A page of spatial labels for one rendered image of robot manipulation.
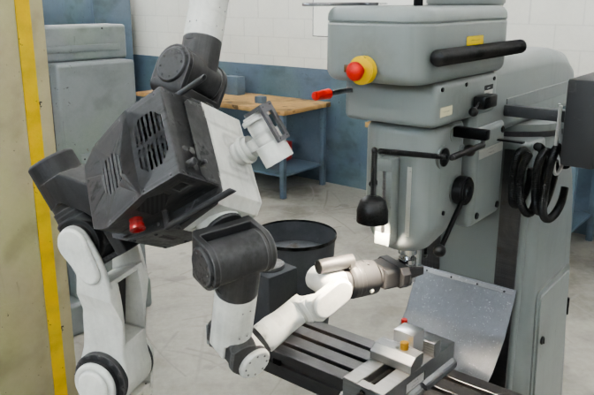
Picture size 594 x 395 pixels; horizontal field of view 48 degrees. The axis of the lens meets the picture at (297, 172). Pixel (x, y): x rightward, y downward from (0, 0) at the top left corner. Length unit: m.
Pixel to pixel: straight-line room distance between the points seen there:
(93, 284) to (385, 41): 0.84
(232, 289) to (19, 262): 1.75
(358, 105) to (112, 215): 0.61
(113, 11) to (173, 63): 7.32
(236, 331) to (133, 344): 0.36
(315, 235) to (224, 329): 2.59
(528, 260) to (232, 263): 1.01
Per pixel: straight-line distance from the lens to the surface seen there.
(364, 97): 1.55
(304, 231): 4.00
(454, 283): 2.12
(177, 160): 1.26
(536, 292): 2.11
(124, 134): 1.38
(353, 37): 1.44
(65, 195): 1.60
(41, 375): 3.24
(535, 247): 2.04
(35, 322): 3.13
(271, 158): 1.37
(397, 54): 1.39
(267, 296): 1.99
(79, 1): 8.84
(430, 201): 1.58
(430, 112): 1.47
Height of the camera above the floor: 1.90
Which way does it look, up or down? 15 degrees down
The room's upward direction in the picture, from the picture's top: straight up
